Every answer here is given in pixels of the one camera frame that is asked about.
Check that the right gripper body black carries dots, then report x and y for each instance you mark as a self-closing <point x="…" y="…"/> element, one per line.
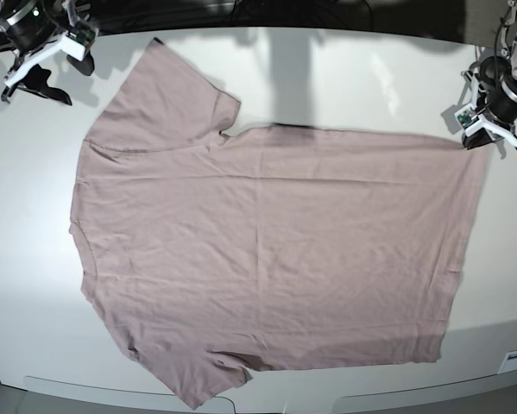
<point x="32" y="30"/>

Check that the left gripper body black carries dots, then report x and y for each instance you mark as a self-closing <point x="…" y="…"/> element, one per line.
<point x="500" y="90"/>

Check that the mauve pink T-shirt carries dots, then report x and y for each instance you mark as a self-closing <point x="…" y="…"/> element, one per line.
<point x="207" y="255"/>

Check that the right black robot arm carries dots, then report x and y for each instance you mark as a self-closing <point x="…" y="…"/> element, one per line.
<point x="62" y="13"/>

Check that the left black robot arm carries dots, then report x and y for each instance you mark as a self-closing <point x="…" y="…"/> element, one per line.
<point x="505" y="43"/>

